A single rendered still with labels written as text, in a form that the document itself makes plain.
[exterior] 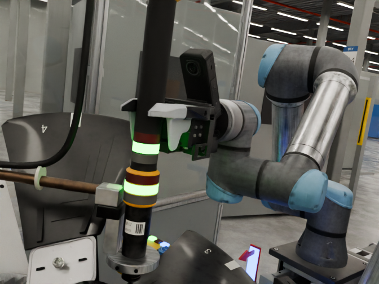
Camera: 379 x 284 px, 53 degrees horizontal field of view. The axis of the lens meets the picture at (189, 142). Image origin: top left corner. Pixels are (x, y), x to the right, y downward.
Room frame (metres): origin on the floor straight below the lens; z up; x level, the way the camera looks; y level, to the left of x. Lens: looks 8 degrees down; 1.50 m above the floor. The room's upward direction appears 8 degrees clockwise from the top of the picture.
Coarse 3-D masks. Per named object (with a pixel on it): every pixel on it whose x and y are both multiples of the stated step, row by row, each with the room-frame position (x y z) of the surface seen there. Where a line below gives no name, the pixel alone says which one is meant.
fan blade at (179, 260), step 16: (192, 240) 0.69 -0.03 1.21; (208, 240) 0.70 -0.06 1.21; (160, 256) 0.63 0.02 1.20; (176, 256) 0.63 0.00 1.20; (192, 256) 0.64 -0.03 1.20; (208, 256) 0.65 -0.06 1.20; (224, 256) 0.67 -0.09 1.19; (160, 272) 0.58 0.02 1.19; (176, 272) 0.59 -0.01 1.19; (192, 272) 0.59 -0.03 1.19; (208, 272) 0.60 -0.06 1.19; (224, 272) 0.62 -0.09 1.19; (240, 272) 0.64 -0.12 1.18
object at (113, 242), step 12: (96, 192) 0.46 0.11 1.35; (108, 192) 0.46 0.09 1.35; (120, 192) 0.47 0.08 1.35; (108, 204) 0.46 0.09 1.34; (120, 204) 0.47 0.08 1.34; (96, 216) 0.46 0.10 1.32; (108, 216) 0.45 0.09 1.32; (120, 216) 0.46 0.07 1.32; (108, 228) 0.46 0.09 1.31; (120, 228) 0.47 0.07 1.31; (108, 240) 0.46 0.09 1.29; (120, 240) 0.48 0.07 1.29; (108, 252) 0.46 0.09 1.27; (120, 252) 0.47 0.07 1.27; (156, 252) 0.48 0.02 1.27; (108, 264) 0.45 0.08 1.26; (120, 264) 0.44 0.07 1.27; (132, 264) 0.44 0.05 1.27; (144, 264) 0.45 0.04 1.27; (156, 264) 0.46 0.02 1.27
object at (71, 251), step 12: (72, 240) 0.47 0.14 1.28; (84, 240) 0.47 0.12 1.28; (36, 252) 0.47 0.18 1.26; (48, 252) 0.47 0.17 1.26; (60, 252) 0.46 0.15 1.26; (72, 252) 0.46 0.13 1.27; (84, 252) 0.46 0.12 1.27; (36, 264) 0.46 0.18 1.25; (48, 264) 0.46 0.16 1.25; (72, 264) 0.45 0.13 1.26; (84, 264) 0.45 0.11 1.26; (36, 276) 0.45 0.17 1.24; (48, 276) 0.44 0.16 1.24; (60, 276) 0.44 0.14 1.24; (72, 276) 0.44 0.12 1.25; (84, 276) 0.44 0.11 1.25
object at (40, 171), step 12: (84, 24) 0.48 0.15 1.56; (84, 36) 0.47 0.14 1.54; (84, 48) 0.47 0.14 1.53; (84, 60) 0.47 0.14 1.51; (84, 72) 0.47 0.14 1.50; (84, 84) 0.48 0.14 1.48; (72, 120) 0.48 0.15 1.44; (72, 132) 0.47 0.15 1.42; (60, 156) 0.48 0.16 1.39; (12, 168) 0.48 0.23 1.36; (24, 168) 0.48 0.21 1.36; (36, 180) 0.47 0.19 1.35
